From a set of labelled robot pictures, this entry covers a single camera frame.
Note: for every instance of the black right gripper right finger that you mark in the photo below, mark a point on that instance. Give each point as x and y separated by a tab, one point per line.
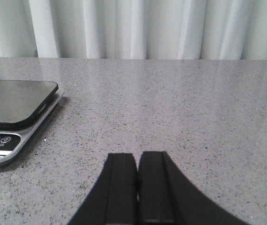
167	197

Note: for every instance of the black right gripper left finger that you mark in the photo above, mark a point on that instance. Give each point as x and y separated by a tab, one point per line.
113	198

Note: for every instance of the black silver kitchen scale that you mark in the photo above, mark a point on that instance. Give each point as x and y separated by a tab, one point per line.
24	105

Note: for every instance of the white pleated curtain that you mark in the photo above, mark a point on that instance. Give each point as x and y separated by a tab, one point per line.
134	29

